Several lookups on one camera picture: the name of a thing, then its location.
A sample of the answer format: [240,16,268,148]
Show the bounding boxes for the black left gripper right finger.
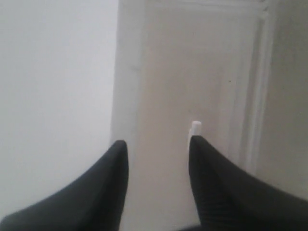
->
[189,135,308,231]

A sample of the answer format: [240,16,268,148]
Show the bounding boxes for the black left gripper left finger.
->
[0,140,129,231]

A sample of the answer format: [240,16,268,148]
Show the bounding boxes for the clear drawer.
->
[131,0,268,231]

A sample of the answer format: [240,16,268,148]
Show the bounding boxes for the white plastic drawer cabinet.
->
[111,0,308,231]

